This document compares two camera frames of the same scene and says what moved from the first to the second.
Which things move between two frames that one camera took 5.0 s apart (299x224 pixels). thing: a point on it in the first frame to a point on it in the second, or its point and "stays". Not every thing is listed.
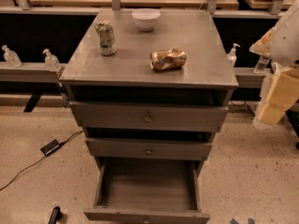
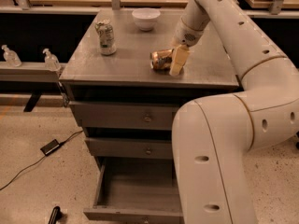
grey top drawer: [147, 115] stays
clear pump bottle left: [51, 62] stays
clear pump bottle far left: [11, 58] stays
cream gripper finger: [286, 89] to [179, 56]
